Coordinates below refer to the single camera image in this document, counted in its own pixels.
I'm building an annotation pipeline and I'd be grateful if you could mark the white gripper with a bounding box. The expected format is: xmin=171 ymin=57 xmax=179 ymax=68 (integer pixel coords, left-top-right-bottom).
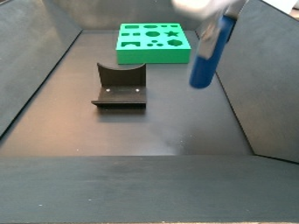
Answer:
xmin=172 ymin=0 xmax=248 ymax=59

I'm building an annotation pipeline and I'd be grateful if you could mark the green shape sorter board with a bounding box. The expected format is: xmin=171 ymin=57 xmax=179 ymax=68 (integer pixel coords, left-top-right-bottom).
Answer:
xmin=116 ymin=23 xmax=192 ymax=64

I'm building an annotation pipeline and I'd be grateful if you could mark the black curved peg stand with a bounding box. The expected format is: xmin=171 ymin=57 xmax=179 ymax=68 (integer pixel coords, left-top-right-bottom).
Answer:
xmin=90 ymin=63 xmax=146 ymax=108

